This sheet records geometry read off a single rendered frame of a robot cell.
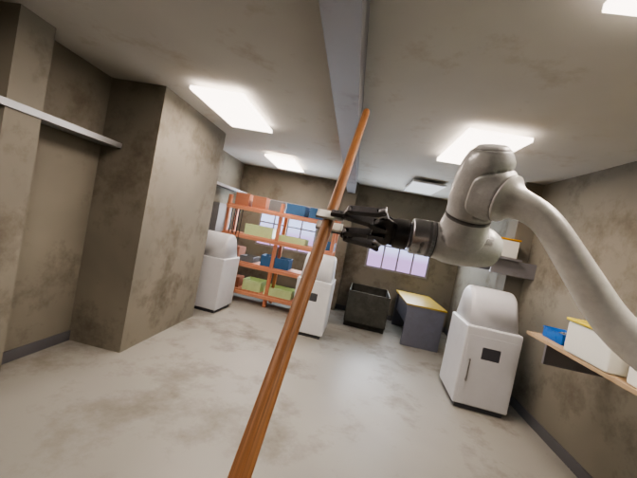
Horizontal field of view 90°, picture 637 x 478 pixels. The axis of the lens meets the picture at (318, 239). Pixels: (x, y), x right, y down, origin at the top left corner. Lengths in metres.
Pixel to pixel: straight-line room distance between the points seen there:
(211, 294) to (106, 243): 2.35
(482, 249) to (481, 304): 3.99
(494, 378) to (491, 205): 4.28
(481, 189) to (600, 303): 0.28
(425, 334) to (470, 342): 2.20
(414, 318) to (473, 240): 5.92
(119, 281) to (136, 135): 1.75
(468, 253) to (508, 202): 0.15
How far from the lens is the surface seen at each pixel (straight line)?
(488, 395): 4.98
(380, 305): 6.87
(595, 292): 0.72
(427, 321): 6.73
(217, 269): 6.18
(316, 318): 5.76
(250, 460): 0.52
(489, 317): 4.81
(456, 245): 0.79
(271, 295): 7.15
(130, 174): 4.46
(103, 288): 4.67
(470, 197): 0.74
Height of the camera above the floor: 1.93
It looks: 2 degrees down
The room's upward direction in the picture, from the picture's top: 11 degrees clockwise
